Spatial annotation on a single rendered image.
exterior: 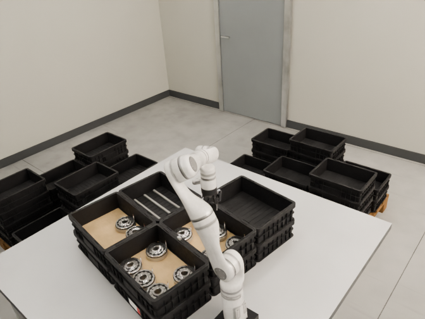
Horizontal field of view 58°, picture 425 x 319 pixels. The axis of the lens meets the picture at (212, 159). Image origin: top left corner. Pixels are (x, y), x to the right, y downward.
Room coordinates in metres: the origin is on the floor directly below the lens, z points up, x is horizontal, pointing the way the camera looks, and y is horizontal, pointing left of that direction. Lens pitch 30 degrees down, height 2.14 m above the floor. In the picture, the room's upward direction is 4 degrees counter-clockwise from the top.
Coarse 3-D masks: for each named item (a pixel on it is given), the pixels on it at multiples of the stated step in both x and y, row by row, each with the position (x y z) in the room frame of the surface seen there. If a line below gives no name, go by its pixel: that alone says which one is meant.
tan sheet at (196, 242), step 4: (188, 224) 1.61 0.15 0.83; (192, 224) 1.61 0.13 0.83; (192, 228) 1.58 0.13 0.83; (192, 232) 1.54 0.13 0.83; (196, 232) 1.54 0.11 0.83; (228, 232) 1.53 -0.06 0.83; (196, 236) 1.51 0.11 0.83; (228, 236) 1.50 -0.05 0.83; (192, 240) 1.49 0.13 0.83; (196, 240) 1.49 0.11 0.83; (200, 240) 1.48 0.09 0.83; (224, 240) 1.47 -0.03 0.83; (192, 244) 1.45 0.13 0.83; (196, 244) 1.45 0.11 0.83; (200, 244) 1.45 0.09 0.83; (220, 244) 1.44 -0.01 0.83; (224, 244) 1.44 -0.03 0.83; (196, 248) 1.43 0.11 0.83; (200, 248) 1.42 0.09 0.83; (204, 248) 1.42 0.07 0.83; (224, 248) 1.41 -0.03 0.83
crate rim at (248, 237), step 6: (180, 210) 1.61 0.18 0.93; (222, 210) 1.58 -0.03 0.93; (168, 216) 1.56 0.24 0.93; (234, 216) 1.52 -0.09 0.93; (162, 222) 1.52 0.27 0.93; (240, 222) 1.48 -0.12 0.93; (252, 228) 1.42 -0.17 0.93; (174, 234) 1.42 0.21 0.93; (252, 234) 1.39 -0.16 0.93; (240, 240) 1.35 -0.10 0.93; (246, 240) 1.36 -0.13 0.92; (192, 246) 1.33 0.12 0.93; (234, 246) 1.31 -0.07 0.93; (198, 252) 1.29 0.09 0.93; (222, 252) 1.28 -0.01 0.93; (204, 258) 1.25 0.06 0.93; (210, 264) 1.23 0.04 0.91
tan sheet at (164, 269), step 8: (136, 256) 1.40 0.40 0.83; (144, 256) 1.39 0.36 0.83; (168, 256) 1.38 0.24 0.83; (176, 256) 1.38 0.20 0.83; (144, 264) 1.34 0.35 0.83; (152, 264) 1.34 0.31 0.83; (160, 264) 1.34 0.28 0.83; (168, 264) 1.33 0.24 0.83; (176, 264) 1.33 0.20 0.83; (184, 264) 1.33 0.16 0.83; (160, 272) 1.28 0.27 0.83; (168, 272) 1.28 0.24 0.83; (160, 280) 1.24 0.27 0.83; (168, 280) 1.23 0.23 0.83
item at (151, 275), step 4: (140, 272) 1.27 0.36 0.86; (144, 272) 1.26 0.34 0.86; (148, 272) 1.26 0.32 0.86; (152, 272) 1.26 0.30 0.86; (136, 276) 1.24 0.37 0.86; (152, 276) 1.23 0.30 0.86; (136, 280) 1.21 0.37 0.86; (148, 280) 1.21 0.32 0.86; (152, 280) 1.21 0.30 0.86; (140, 284) 1.19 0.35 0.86; (144, 284) 1.19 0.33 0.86; (148, 284) 1.19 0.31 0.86
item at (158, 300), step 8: (160, 224) 1.51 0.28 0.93; (144, 232) 1.46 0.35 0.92; (168, 232) 1.44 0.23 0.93; (128, 240) 1.40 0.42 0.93; (176, 240) 1.38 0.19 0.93; (112, 248) 1.36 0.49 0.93; (200, 256) 1.26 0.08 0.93; (112, 264) 1.28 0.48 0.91; (208, 264) 1.22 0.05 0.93; (120, 272) 1.22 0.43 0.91; (200, 272) 1.18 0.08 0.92; (128, 280) 1.17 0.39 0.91; (184, 280) 1.13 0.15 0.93; (136, 288) 1.12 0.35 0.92; (176, 288) 1.10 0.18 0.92; (144, 296) 1.08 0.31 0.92; (160, 296) 1.06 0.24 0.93; (168, 296) 1.07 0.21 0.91; (152, 304) 1.04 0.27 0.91
